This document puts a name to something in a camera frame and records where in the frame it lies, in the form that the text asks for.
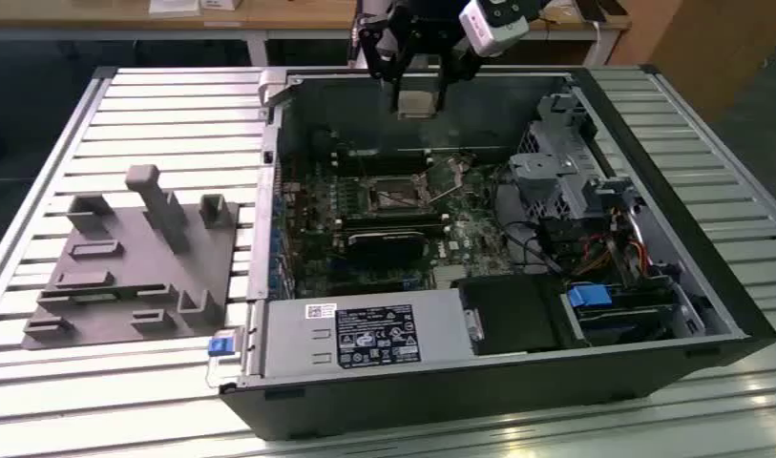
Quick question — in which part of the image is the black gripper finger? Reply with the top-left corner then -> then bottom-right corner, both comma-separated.
436,42 -> 485,115
360,23 -> 416,114

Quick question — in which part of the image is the silver CPU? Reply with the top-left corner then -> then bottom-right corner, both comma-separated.
397,88 -> 444,120

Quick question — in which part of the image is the black RAM slot row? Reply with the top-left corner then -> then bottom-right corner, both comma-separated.
334,146 -> 428,177

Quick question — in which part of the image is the CPU socket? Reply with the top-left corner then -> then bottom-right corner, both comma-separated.
361,176 -> 433,214

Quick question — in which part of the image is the black plastic drive cover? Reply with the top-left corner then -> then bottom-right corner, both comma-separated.
454,275 -> 588,358

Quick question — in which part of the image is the metal drive cage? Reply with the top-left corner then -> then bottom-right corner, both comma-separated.
507,94 -> 639,221

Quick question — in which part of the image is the black RAM stick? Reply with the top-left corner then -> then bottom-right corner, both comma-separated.
341,212 -> 441,226

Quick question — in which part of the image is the green motherboard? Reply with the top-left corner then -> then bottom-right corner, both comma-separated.
276,142 -> 523,300

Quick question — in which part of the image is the black graphics card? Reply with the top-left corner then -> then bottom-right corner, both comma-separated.
346,230 -> 429,264

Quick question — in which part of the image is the wooden cabinet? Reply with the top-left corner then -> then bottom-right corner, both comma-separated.
607,0 -> 776,124

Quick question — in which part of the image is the wooden desk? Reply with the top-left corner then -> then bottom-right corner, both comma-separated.
0,0 -> 632,68

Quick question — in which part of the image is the blue disk carrier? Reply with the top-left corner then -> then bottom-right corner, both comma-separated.
567,282 -> 673,341

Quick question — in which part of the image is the grey power supply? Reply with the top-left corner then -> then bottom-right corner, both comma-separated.
258,288 -> 477,379

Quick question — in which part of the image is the grey parts rack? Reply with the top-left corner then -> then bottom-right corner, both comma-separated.
18,164 -> 242,352

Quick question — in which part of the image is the blue case latch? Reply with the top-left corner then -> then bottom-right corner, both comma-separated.
206,327 -> 245,358

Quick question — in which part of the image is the black open PC case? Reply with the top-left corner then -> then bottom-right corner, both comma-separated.
218,64 -> 776,443

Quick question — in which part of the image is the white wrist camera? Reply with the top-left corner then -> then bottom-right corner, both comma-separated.
457,0 -> 532,58

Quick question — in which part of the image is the black cable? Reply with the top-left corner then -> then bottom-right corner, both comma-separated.
499,219 -> 571,279

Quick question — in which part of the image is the orange yellow wire bundle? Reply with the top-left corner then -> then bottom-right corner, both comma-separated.
576,237 -> 653,281

